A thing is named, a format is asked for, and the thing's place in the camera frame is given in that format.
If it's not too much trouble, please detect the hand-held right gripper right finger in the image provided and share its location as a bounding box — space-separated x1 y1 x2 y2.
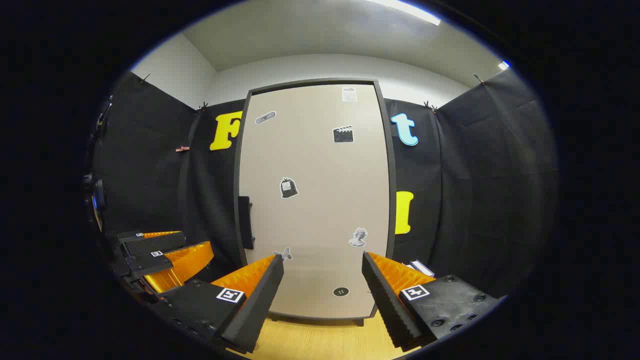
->
361 251 501 352

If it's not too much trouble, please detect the dark grey cabinet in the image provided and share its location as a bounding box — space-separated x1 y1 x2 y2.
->
233 78 398 327

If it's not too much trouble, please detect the beige cabinet door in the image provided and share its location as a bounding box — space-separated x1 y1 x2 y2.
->
239 84 391 320

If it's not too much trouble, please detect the long ceiling light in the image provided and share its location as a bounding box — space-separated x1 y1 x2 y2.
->
367 0 442 26

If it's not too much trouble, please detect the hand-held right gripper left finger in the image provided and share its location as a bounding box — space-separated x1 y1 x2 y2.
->
150 254 285 354

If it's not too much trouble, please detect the black backdrop cloth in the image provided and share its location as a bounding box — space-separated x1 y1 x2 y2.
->
92 67 559 301

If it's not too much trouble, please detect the black cabinet door handle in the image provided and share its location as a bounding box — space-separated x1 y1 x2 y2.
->
237 196 255 250

